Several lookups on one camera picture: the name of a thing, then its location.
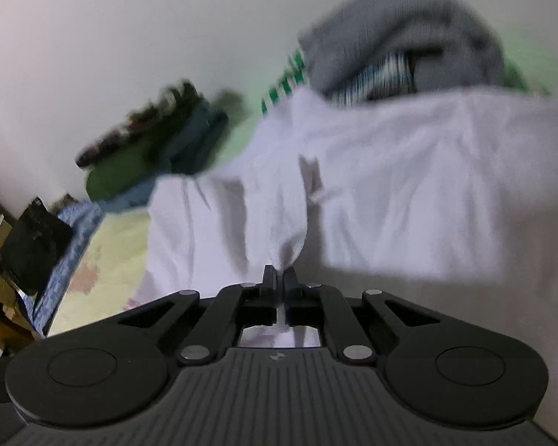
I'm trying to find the white t-shirt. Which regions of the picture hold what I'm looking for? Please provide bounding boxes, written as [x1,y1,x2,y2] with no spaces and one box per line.
[134,88,558,437]

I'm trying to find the yellow green baby blanket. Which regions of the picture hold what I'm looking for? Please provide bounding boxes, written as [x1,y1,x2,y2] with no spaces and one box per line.
[45,28,558,337]

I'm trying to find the folded dark green garment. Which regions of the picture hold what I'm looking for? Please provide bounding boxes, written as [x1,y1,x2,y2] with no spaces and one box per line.
[84,101,229,201]

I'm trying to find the blue white checkered cloth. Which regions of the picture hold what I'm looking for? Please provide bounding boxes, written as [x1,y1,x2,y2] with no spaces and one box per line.
[23,200,105,336]

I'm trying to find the black bag at left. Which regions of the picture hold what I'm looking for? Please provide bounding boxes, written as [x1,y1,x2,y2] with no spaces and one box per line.
[0,197,73,296]

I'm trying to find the green white striped shirt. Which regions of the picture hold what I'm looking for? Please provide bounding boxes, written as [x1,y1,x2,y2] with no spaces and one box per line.
[261,49,551,114]

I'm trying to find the grey blue striped sweater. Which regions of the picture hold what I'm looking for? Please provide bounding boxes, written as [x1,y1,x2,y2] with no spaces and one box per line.
[328,52,415,107]

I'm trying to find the grey fleece garment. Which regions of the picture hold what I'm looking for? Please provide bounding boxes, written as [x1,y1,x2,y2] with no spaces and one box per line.
[298,0,505,94]

